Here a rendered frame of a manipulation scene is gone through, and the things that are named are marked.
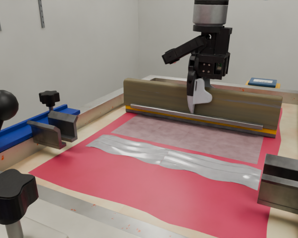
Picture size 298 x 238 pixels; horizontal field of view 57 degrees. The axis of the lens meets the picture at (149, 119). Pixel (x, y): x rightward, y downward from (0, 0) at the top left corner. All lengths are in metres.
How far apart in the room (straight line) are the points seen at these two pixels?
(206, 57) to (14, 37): 2.32
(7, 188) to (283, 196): 0.34
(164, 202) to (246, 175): 0.16
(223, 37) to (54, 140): 0.42
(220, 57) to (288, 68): 3.50
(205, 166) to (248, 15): 3.64
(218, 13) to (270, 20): 3.43
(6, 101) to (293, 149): 0.57
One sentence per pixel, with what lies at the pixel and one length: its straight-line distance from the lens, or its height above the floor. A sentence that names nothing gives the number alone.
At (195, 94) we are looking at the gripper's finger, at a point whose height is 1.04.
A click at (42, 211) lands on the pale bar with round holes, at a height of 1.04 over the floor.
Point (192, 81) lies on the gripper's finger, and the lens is 0.66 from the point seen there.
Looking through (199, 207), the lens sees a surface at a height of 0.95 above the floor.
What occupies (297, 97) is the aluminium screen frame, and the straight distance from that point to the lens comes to 0.99.
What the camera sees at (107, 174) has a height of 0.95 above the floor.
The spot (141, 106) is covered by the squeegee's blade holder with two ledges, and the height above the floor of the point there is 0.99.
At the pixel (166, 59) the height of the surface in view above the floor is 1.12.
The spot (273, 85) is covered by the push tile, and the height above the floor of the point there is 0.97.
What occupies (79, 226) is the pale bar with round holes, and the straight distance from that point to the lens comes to 0.29.
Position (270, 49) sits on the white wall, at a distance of 4.09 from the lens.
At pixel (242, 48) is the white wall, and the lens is 4.13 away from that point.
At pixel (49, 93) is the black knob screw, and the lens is 0.65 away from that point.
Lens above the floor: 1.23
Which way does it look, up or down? 22 degrees down
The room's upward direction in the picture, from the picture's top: straight up
